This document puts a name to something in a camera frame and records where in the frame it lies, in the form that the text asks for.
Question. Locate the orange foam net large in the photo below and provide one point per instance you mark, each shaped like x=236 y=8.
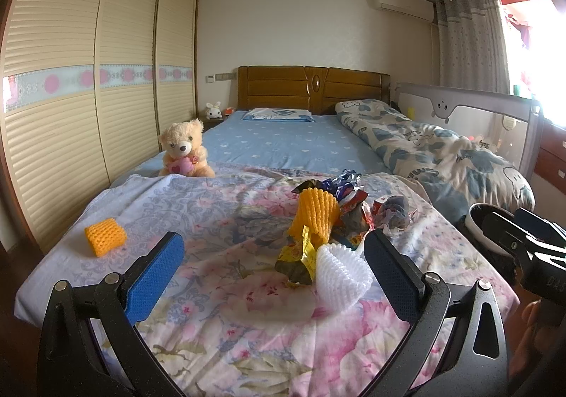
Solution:
x=318 y=210

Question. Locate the red brown drawer cabinet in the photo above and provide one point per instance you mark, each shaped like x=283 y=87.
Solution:
x=551 y=161

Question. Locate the yellow snack wrapper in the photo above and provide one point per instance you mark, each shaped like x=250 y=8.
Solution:
x=297 y=261

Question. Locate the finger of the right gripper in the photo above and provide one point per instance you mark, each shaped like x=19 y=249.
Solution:
x=542 y=229
x=506 y=234

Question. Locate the dark wooden nightstand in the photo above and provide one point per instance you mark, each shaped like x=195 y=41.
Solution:
x=212 y=123

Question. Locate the white rabbit plush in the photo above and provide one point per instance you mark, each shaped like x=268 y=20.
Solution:
x=213 y=111

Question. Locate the white foam net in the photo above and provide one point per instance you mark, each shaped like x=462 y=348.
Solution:
x=342 y=277

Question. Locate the grey tissue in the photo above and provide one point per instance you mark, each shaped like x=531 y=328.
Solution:
x=393 y=214

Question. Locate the right hand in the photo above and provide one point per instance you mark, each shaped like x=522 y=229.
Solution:
x=542 y=320

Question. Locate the red snack bag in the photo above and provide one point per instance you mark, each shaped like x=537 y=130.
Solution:
x=355 y=220

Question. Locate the blue foil wrapper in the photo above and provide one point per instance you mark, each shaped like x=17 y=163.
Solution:
x=342 y=185

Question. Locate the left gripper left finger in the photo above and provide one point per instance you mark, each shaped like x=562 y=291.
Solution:
x=90 y=344

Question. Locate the orange foam net small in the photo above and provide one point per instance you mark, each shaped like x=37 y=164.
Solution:
x=105 y=236

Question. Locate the blue white pillow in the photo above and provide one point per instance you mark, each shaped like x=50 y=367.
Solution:
x=279 y=115

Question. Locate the grey bed guard rail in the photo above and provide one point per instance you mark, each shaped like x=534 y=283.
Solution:
x=511 y=127

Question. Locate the beige slatted wardrobe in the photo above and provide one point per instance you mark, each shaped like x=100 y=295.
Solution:
x=87 y=86

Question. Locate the floral pink quilt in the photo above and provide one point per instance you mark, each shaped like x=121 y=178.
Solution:
x=228 y=323

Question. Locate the grey patterned curtain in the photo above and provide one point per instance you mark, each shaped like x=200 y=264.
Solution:
x=472 y=47

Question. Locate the white air conditioner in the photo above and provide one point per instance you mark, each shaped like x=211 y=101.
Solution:
x=420 y=9

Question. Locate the blue bed sheet mattress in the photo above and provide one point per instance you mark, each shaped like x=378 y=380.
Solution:
x=323 y=146

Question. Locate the beige teddy bear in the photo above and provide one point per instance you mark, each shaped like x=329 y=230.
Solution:
x=184 y=152

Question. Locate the wooden headboard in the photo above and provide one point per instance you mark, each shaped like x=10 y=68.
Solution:
x=316 y=89

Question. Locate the blue white cartoon duvet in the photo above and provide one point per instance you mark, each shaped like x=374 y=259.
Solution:
x=455 y=171

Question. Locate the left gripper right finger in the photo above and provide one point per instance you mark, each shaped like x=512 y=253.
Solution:
x=455 y=344

